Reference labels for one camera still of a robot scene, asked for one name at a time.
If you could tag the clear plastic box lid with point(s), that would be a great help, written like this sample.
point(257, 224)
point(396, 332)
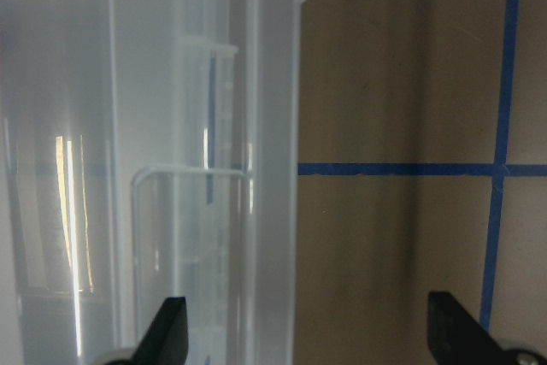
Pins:
point(148, 151)

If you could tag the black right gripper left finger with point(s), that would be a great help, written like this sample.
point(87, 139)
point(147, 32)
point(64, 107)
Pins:
point(167, 339)

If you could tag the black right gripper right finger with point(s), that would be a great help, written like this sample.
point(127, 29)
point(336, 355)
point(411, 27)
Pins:
point(455, 337)

